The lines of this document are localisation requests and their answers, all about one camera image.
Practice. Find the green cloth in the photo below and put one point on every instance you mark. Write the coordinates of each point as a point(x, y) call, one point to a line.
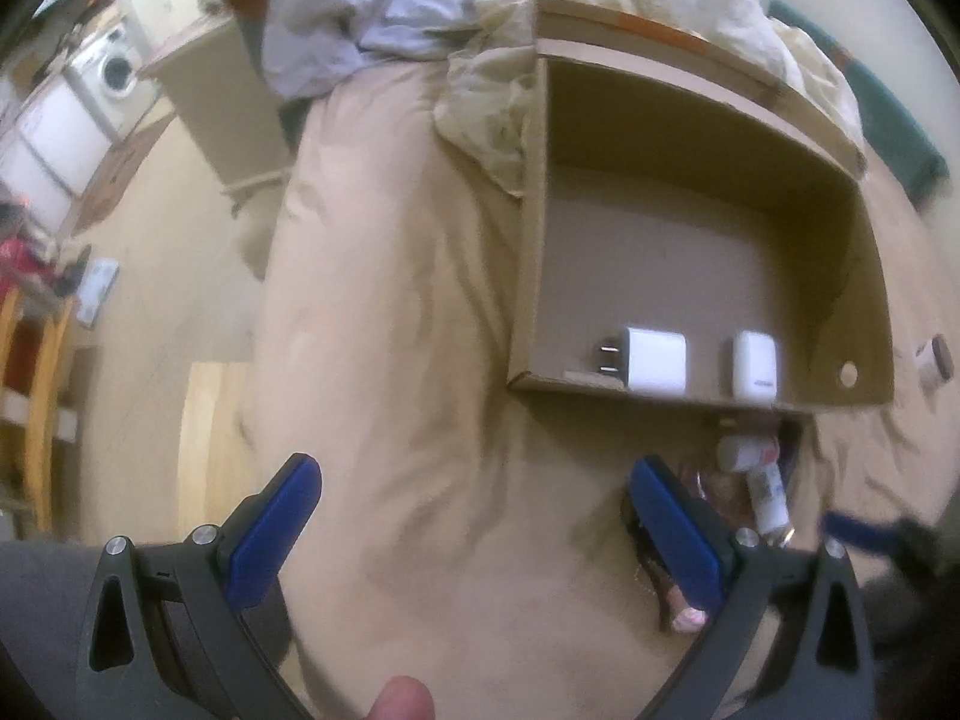
point(892, 120)

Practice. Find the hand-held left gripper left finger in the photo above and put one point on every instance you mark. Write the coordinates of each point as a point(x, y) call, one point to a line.
point(274, 532)

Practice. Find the wooden chair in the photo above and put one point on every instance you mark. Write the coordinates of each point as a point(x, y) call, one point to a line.
point(37, 405)

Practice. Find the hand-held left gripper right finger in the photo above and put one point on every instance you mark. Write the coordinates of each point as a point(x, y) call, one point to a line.
point(675, 540)

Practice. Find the white labelled bottle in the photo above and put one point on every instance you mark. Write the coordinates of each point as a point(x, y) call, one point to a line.
point(769, 499)

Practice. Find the person's left hand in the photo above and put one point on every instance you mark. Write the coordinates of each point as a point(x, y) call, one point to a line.
point(405, 699)

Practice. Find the small white adapter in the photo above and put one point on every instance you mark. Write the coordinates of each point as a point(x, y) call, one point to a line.
point(754, 367)

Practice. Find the white kitchen cabinet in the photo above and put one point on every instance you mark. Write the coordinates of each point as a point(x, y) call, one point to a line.
point(45, 142)

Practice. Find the paper on floor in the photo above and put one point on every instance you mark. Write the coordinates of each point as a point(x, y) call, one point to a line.
point(97, 292)

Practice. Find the cream nightstand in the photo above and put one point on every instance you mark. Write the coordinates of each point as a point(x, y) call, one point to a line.
point(217, 105)

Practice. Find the white tube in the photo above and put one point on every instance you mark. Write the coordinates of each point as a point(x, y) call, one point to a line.
point(739, 452)

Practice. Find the brown cardboard box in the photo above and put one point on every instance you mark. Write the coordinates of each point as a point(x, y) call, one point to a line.
point(112, 172)

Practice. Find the red object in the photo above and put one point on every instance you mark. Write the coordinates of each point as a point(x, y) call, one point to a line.
point(19, 255)

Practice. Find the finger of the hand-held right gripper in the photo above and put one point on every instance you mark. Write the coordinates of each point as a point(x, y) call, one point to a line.
point(855, 529)

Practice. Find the white washing machine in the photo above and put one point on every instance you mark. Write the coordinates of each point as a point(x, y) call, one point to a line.
point(112, 71)

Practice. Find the light wooden board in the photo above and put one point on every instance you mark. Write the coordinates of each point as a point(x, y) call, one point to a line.
point(214, 435)

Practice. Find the white charger with prongs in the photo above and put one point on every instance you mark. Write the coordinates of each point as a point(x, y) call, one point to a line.
point(656, 360)

